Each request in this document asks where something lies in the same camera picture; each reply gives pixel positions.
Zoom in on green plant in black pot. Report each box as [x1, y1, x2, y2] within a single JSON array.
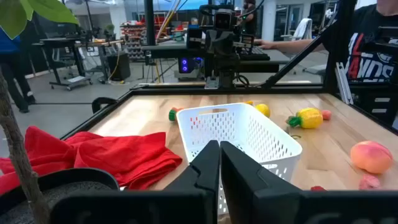
[[0, 0, 121, 224]]

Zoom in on yellow toy pineapple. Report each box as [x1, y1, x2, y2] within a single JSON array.
[[285, 107, 324, 129]]

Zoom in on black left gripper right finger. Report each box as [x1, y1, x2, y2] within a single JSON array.
[[220, 141, 398, 224]]

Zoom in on black box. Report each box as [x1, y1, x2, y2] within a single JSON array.
[[107, 52, 131, 81]]

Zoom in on black rolling desk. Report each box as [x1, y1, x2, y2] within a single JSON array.
[[32, 37, 125, 91]]

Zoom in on red parts shelf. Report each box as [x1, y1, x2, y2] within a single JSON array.
[[119, 23, 147, 62]]

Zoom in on large toy peach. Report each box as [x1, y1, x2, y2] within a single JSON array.
[[350, 140, 394, 174]]

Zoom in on yellow cable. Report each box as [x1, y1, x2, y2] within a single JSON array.
[[108, 49, 125, 84]]

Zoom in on black aluminium table frame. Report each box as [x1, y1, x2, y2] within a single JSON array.
[[60, 0, 398, 141]]

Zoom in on grey desk with keyboard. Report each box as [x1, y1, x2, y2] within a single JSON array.
[[239, 46, 312, 74]]

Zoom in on black pole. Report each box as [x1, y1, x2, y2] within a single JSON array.
[[143, 0, 156, 46]]

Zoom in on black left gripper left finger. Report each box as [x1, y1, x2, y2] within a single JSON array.
[[51, 139, 221, 224]]

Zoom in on red cloth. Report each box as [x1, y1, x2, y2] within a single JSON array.
[[0, 126, 183, 195]]

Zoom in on backlit computer keyboard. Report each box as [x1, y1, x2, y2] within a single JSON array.
[[239, 46, 271, 62]]

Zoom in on computer tower blue lights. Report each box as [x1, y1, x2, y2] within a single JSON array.
[[178, 57, 205, 75]]

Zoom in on person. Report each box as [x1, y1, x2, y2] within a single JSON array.
[[254, 0, 398, 83], [238, 0, 259, 37], [0, 26, 37, 113]]

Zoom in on orange toy carrot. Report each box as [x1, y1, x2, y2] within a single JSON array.
[[168, 106, 184, 122]]

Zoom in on yellow toy lemon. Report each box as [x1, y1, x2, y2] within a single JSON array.
[[255, 103, 271, 118]]

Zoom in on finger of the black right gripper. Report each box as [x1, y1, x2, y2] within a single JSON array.
[[213, 32, 223, 62], [222, 32, 233, 62]]

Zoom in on grey desk with pole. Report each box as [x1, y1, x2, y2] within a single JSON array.
[[141, 42, 208, 60]]

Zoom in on dark drawer cabinet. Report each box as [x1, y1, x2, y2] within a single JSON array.
[[351, 85, 398, 125]]

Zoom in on silver metal bracket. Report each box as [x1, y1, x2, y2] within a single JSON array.
[[335, 62, 354, 105]]

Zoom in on white perforated plastic basket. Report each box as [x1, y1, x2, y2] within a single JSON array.
[[176, 102, 303, 215]]

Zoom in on pink wrinkled toy fruit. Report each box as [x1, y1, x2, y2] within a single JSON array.
[[359, 173, 382, 190]]

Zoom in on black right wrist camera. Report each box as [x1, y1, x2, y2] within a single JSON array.
[[214, 8, 238, 31]]

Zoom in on white chair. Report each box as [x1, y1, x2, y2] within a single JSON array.
[[292, 17, 313, 41]]

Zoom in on black table clamp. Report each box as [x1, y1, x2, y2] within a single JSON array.
[[91, 96, 119, 114]]

